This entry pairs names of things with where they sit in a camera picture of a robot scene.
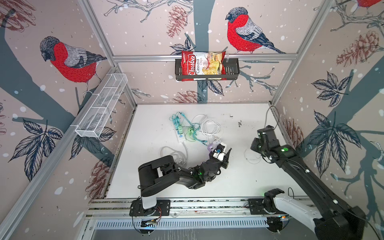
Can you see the white wire wall basket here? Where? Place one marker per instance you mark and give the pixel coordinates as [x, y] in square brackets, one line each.
[99, 112]

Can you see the black wall basket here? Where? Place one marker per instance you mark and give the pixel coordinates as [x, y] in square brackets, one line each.
[228, 69]

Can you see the white blue power strip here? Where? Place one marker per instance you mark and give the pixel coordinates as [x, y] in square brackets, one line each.
[180, 138]

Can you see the teal plug adapter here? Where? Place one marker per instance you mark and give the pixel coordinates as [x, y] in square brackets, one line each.
[176, 122]

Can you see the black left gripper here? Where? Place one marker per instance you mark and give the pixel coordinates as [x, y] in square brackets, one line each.
[224, 161]

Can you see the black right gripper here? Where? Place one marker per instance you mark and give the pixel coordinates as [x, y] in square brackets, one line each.
[253, 143]

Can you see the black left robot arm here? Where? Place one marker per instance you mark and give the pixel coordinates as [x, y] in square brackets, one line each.
[157, 175]

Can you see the aluminium front rail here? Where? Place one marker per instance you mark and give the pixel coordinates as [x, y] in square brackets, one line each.
[193, 208]

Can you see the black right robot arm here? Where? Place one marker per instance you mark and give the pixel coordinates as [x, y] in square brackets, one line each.
[331, 218]

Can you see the white charger adapter with cable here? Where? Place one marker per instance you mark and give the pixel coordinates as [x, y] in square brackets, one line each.
[252, 157]

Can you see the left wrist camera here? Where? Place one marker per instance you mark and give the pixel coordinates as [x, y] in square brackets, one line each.
[219, 152]

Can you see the red chips bag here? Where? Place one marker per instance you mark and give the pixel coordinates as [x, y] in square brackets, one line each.
[195, 64]

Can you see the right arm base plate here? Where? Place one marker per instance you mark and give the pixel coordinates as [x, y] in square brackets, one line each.
[256, 207]

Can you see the purple power strip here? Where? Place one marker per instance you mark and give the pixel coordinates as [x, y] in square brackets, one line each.
[210, 147]

